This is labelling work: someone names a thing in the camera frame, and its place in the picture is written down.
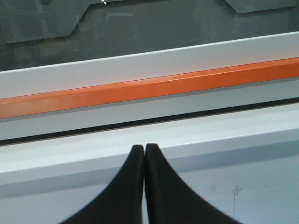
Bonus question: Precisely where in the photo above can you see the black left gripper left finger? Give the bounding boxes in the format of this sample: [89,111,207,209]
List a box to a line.
[62,145,144,224]

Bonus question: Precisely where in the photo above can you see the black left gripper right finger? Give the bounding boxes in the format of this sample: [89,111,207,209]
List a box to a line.
[145,143,238,224]

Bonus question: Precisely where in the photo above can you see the white fume hood sash frame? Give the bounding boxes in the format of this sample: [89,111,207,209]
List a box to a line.
[0,32,299,140]

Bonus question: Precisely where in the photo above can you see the orange sash handle bar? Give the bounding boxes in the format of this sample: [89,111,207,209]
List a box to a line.
[0,57,299,119]

